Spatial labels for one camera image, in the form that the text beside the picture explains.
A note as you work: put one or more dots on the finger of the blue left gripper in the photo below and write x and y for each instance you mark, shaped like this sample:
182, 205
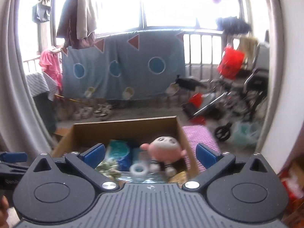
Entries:
13, 157

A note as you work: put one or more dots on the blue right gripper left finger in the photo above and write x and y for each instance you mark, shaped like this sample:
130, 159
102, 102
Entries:
94, 155

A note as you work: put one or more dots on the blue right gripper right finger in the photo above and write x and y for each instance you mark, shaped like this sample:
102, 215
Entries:
206, 155

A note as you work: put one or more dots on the face mask pack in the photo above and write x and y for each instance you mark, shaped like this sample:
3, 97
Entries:
150, 178

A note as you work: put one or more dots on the pink checkered cloth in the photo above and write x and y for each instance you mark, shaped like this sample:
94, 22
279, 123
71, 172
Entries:
199, 134

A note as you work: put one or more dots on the grey curtain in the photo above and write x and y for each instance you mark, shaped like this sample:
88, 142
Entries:
22, 128

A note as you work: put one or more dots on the blue white wet wipes pack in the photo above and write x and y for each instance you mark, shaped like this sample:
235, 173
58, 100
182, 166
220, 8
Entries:
121, 153

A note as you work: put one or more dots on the white tape roll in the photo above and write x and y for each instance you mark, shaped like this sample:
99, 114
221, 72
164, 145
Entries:
138, 170

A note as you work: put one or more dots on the pink panda plush toy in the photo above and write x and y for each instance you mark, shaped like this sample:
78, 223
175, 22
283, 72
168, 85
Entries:
164, 150

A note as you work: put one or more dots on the green plastic bag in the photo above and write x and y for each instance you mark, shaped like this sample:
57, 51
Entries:
245, 134

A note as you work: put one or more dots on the white black sneaker pair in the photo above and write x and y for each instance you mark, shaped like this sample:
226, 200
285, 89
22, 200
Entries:
103, 112

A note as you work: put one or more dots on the white sneaker left pair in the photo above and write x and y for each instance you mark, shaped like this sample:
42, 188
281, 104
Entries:
83, 113

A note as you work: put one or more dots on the brown cardboard box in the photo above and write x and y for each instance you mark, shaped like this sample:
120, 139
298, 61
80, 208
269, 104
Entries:
140, 131

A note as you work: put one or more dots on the wheelchair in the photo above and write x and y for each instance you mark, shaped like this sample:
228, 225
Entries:
231, 99

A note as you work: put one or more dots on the polka dot cloth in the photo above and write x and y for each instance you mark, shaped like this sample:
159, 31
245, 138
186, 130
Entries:
39, 83

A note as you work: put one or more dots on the red plastic bag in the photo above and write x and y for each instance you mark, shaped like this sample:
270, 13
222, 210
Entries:
230, 63

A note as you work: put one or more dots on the blue patterned hanging blanket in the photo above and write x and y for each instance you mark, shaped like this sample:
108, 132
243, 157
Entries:
137, 65

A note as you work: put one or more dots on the pink hanging garment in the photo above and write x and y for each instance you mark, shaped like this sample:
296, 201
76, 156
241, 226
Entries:
49, 63

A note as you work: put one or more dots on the hanging jackets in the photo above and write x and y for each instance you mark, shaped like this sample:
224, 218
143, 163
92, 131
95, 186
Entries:
67, 28

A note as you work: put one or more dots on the dark clothes on railing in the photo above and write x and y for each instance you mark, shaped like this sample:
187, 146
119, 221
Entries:
233, 26

